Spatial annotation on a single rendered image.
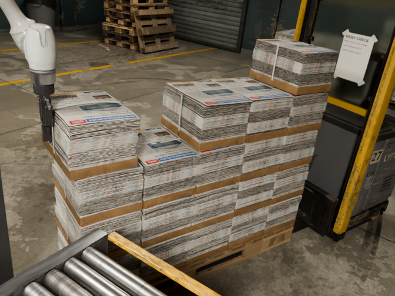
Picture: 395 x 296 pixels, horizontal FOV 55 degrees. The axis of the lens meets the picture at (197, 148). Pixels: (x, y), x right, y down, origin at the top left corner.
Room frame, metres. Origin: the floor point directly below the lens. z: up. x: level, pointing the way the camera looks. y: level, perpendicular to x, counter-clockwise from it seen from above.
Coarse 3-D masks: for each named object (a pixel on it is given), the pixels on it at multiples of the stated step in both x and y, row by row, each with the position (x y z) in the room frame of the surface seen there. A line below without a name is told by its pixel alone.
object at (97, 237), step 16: (80, 240) 0.94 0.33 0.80; (96, 240) 0.95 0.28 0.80; (64, 256) 0.87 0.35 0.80; (80, 256) 0.90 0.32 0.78; (32, 272) 0.79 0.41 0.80; (48, 272) 0.80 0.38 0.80; (64, 272) 0.85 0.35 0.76; (0, 288) 0.72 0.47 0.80; (16, 288) 0.73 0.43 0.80; (48, 288) 0.80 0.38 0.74
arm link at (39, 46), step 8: (32, 24) 1.36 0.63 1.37; (40, 24) 1.36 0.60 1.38; (32, 32) 1.32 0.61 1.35; (40, 32) 1.33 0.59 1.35; (48, 32) 1.35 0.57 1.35; (24, 40) 1.36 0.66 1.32; (32, 40) 1.32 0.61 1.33; (40, 40) 1.32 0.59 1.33; (48, 40) 1.34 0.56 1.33; (24, 48) 1.35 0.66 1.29; (32, 48) 1.31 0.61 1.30; (40, 48) 1.32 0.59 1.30; (48, 48) 1.33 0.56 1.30; (32, 56) 1.31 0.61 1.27; (40, 56) 1.32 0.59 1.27; (48, 56) 1.33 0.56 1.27; (56, 56) 1.38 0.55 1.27; (32, 64) 1.32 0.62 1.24; (40, 64) 1.32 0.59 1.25; (48, 64) 1.33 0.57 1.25
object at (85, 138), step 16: (64, 112) 1.35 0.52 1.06; (80, 112) 1.37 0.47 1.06; (96, 112) 1.39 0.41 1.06; (112, 112) 1.41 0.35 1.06; (128, 112) 1.44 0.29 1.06; (64, 128) 1.27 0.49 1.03; (80, 128) 1.25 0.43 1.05; (96, 128) 1.29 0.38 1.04; (112, 128) 1.33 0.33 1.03; (128, 128) 1.37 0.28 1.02; (64, 144) 1.27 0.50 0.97; (80, 144) 1.26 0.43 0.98; (96, 144) 1.30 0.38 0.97; (112, 144) 1.34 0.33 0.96; (128, 144) 1.38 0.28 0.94; (64, 160) 1.27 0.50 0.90; (80, 160) 1.26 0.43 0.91; (96, 160) 1.30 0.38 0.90; (112, 160) 1.33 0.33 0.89
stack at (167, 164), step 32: (160, 128) 1.87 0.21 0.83; (160, 160) 1.50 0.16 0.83; (192, 160) 1.58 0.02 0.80; (224, 160) 1.71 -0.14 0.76; (256, 160) 1.84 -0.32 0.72; (64, 192) 1.43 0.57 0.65; (96, 192) 1.30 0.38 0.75; (128, 192) 1.38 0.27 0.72; (160, 192) 1.48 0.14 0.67; (224, 192) 1.72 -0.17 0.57; (256, 192) 1.88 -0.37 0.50; (64, 224) 1.44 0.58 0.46; (96, 224) 1.30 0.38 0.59; (128, 224) 1.39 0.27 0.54; (160, 224) 1.49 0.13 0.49; (192, 224) 1.61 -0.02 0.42; (224, 224) 1.74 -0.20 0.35; (256, 224) 1.90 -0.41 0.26; (128, 256) 1.40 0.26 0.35; (160, 256) 1.51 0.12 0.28; (192, 256) 1.63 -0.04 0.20; (224, 256) 1.77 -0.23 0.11
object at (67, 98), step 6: (96, 90) 1.67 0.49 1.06; (102, 90) 1.68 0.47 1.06; (54, 96) 1.51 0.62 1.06; (60, 96) 1.52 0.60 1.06; (66, 96) 1.53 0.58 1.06; (72, 96) 1.54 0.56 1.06; (78, 96) 1.55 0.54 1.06; (84, 96) 1.56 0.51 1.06; (90, 96) 1.57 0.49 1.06; (96, 96) 1.58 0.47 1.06; (102, 96) 1.59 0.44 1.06; (108, 96) 1.60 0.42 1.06; (54, 102) 1.45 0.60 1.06; (60, 102) 1.46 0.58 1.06; (66, 102) 1.47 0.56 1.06; (72, 102) 1.47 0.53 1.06; (78, 102) 1.48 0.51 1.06
